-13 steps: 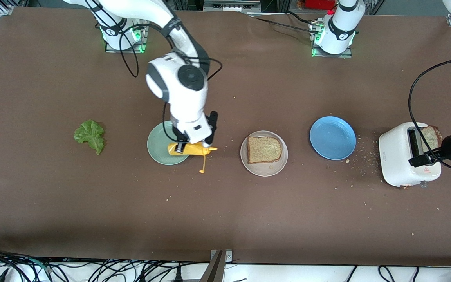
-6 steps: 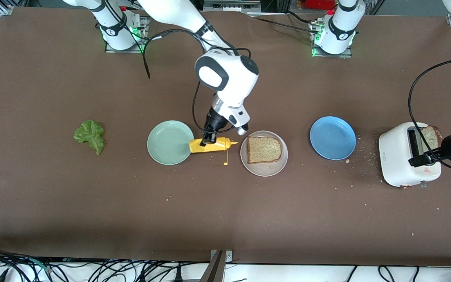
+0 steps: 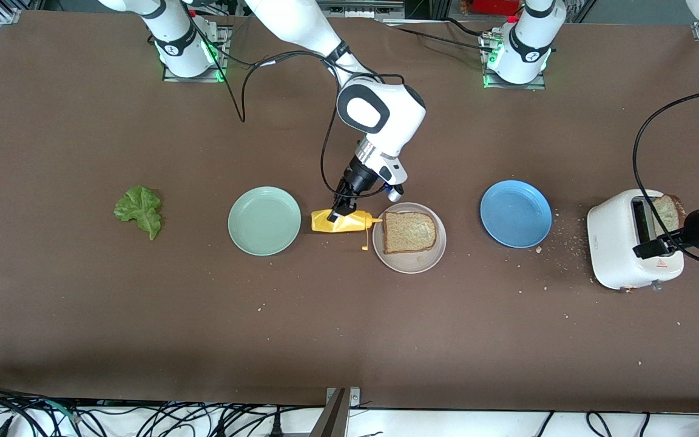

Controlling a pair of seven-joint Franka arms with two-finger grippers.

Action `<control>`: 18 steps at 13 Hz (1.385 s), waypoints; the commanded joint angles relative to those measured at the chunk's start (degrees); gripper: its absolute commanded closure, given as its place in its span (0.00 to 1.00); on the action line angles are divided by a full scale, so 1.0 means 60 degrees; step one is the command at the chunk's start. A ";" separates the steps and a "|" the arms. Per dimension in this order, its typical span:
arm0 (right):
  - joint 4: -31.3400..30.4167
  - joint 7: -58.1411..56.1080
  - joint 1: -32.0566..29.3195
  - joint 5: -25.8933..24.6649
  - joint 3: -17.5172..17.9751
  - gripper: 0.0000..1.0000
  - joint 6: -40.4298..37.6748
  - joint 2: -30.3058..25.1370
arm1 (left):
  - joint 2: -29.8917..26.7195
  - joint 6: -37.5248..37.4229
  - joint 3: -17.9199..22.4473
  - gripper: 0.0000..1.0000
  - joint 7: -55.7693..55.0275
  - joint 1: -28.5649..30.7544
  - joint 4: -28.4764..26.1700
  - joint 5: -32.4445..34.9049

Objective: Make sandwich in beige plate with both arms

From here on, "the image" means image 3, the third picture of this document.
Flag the yellow mustard squeeze bottle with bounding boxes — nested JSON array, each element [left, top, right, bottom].
[[311, 209, 383, 251]]

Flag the brown bread slice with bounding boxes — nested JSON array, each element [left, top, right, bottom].
[[383, 211, 437, 254], [652, 194, 687, 236]]

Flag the green lettuce leaf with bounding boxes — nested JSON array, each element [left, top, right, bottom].
[[113, 186, 163, 241]]

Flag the mint green plate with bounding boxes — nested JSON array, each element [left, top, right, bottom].
[[228, 186, 302, 256]]

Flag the beige plate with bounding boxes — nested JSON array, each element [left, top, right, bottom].
[[373, 202, 447, 274]]

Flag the blue plate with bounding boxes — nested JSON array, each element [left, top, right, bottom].
[[480, 180, 552, 248]]

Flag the white toaster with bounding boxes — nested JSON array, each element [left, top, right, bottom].
[[587, 189, 685, 293]]

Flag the dark grey pole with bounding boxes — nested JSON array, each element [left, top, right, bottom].
[[309, 388, 350, 437]]

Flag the red box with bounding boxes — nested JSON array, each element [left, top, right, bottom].
[[471, 0, 520, 16]]

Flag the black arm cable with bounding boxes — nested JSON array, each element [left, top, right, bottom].
[[189, 12, 408, 201], [632, 88, 699, 265]]

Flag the black table cable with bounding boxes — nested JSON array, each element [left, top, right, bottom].
[[380, 18, 497, 55]]

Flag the silver metal frame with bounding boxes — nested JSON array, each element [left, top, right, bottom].
[[315, 0, 405, 19]]

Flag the silver mounting bracket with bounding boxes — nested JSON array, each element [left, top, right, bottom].
[[325, 387, 361, 408]]

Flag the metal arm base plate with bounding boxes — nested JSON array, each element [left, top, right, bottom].
[[482, 33, 547, 90], [163, 25, 230, 83]]

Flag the teal floor cable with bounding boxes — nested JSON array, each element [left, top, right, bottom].
[[34, 398, 80, 422]]

